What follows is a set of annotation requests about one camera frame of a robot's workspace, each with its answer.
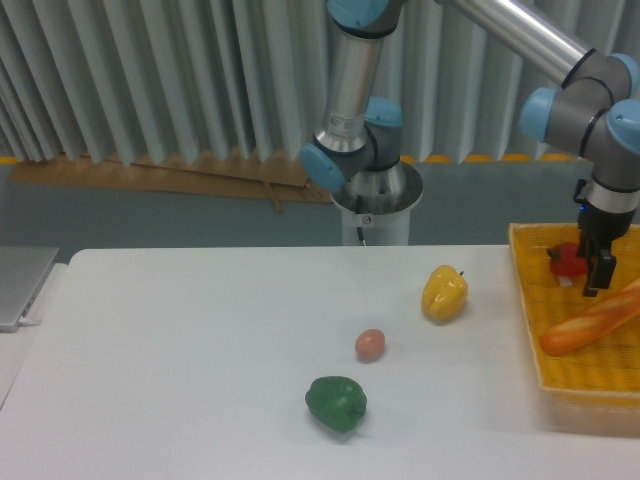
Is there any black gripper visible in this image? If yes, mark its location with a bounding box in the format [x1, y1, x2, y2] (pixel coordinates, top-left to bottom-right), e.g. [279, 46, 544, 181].
[577, 202, 635, 297]

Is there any red bell pepper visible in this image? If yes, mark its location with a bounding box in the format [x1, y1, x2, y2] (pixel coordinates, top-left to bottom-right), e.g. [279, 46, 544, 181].
[546, 242, 588, 277]

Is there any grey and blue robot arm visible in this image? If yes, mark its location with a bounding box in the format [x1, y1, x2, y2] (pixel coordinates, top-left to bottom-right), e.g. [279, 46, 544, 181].
[301, 1, 639, 297]

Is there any yellow woven basket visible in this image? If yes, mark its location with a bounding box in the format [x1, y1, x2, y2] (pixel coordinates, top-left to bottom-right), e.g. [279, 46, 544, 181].
[508, 222, 640, 432]

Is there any white label tag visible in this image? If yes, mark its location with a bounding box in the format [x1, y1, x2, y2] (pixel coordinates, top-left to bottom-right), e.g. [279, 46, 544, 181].
[557, 275, 573, 287]

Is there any orange baguette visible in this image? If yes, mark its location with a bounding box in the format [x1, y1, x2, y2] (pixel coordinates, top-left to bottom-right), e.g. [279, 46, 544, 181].
[539, 279, 639, 356]

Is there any yellow bell pepper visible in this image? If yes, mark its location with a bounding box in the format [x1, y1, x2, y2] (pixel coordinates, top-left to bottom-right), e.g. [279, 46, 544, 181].
[421, 265, 468, 322]

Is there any brown egg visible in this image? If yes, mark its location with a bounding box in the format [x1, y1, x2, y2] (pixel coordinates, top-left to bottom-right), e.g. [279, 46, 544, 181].
[354, 329, 386, 361]

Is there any green bell pepper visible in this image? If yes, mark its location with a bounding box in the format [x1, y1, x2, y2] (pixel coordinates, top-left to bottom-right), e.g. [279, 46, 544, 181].
[304, 376, 368, 433]

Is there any brown cardboard sheet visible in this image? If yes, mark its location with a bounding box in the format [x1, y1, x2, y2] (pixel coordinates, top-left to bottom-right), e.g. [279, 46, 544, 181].
[10, 147, 331, 212]

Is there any white pleated curtain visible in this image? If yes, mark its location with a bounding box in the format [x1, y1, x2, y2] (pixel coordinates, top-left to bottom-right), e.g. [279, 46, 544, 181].
[0, 0, 640, 166]

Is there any silver laptop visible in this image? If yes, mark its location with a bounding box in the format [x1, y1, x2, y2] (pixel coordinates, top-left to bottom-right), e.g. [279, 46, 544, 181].
[1, 246, 58, 333]

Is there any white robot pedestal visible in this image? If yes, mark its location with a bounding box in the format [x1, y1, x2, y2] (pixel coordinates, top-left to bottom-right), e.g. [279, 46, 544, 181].
[331, 162, 423, 246]

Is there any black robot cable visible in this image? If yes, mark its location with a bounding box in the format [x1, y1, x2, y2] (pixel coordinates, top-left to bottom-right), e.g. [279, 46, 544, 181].
[354, 195, 368, 247]

